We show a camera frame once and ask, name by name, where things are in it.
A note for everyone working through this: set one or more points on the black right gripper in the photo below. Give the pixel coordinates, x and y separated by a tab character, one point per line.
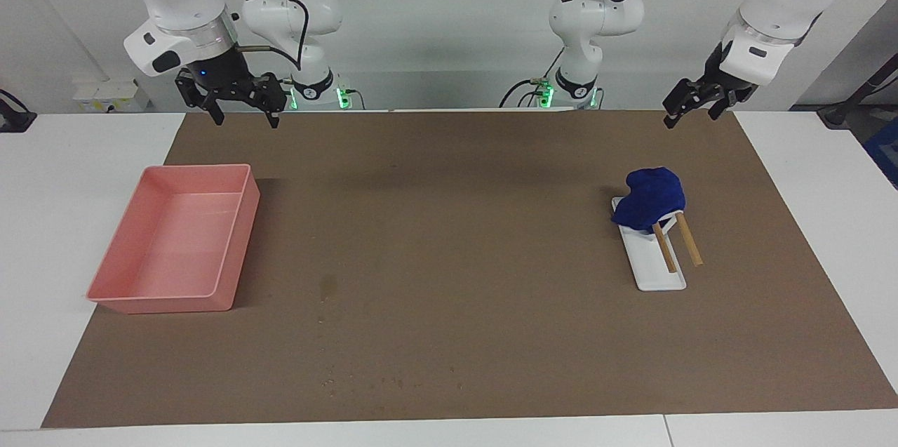
221	75

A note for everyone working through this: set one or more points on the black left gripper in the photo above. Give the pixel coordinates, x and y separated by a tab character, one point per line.
726	78

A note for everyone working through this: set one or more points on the blue towel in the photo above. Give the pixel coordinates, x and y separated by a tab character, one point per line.
652	198

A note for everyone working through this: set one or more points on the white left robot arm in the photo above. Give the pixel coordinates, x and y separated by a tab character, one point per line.
779	5

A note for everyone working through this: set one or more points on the wooden towel rack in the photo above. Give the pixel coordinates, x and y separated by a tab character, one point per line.
689	240

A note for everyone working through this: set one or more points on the white power strip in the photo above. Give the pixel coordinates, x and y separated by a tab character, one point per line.
112	95

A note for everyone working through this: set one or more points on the black stand leg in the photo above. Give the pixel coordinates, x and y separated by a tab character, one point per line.
852	99

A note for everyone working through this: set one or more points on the pink plastic bin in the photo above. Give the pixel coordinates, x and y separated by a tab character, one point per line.
175	243

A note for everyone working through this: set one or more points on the white rectangular tray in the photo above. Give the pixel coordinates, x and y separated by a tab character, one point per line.
652	268

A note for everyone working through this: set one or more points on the blue floor object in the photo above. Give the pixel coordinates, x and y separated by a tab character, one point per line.
885	152

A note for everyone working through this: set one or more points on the brown table mat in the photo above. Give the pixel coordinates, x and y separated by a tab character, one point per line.
449	257

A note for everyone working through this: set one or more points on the black clamp mount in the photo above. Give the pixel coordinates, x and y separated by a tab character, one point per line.
14	117

